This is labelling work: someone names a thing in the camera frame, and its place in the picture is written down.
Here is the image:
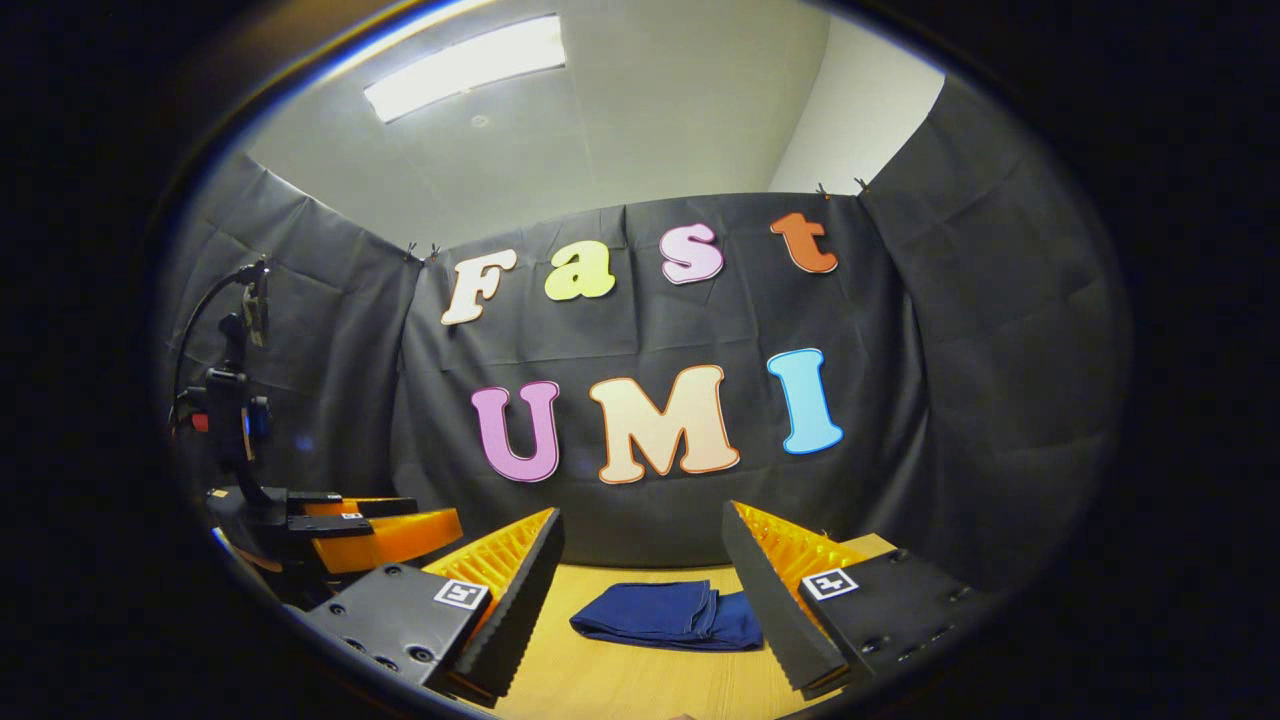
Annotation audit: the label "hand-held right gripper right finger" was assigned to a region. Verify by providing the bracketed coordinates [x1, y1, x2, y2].
[720, 500, 1001, 699]

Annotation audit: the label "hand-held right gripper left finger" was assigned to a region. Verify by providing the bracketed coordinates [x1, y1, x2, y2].
[300, 507, 566, 699]

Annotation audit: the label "blue jeans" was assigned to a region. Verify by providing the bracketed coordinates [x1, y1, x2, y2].
[570, 580, 766, 653]

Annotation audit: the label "black gooseneck stand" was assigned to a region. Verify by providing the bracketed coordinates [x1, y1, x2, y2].
[172, 256, 273, 401]

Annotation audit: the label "black backdrop cloth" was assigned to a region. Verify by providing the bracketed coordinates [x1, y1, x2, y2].
[155, 75, 1131, 601]

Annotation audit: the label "rectangular ceiling light panel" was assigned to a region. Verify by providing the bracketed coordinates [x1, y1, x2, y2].
[362, 14, 567, 124]

